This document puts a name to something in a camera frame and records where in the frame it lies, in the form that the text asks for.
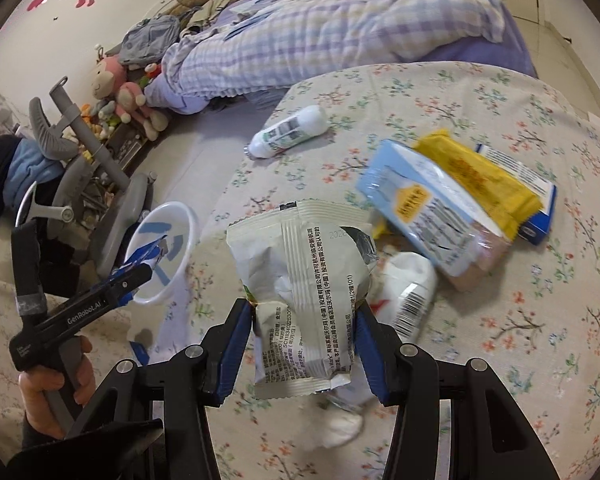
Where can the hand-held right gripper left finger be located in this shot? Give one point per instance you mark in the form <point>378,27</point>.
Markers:
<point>234,347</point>

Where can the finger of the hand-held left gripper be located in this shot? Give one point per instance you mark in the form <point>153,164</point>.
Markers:
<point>142,256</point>
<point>132,280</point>

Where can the pink monkey plush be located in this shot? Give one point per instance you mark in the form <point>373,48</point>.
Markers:
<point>137,100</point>
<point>107,75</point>

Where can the pile of small toys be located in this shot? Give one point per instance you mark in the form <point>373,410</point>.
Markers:
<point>105,122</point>

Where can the blue white carton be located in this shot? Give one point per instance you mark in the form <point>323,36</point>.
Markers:
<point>420,200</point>

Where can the plaid quilt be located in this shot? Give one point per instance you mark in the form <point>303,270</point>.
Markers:
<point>330,30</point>

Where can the small yellow wrapper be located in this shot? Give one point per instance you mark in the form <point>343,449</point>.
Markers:
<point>379,232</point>

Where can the blue grey garment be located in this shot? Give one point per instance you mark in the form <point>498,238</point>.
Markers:
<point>150,35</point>

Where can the person's left hand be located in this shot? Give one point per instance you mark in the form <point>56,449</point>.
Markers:
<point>42,400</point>

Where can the white plastic bin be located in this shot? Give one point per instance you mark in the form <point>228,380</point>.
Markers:
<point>177,220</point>

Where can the white snack bag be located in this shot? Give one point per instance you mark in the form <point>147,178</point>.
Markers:
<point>300,280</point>

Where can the blue and white box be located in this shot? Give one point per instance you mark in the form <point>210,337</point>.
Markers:
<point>540,210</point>

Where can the light blue cloth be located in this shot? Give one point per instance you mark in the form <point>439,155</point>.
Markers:
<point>35,170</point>

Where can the floral table cloth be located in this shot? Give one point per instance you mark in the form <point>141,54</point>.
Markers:
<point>530,310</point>

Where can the white barcode packet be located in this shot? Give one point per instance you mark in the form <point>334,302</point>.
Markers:
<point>410,290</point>

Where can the purple bed sheet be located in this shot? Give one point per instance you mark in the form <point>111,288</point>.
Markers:
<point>480,52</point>

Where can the grey chair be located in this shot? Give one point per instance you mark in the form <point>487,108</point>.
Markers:
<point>115,220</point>

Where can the yellow packet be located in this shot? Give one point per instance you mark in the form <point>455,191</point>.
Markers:
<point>480,180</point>

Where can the khaki garment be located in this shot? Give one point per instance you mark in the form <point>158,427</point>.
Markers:
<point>212,10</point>

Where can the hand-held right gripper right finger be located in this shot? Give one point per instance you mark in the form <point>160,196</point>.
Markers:
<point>372,357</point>

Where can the white plastic bottle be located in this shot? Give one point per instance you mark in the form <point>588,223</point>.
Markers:
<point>285,132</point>

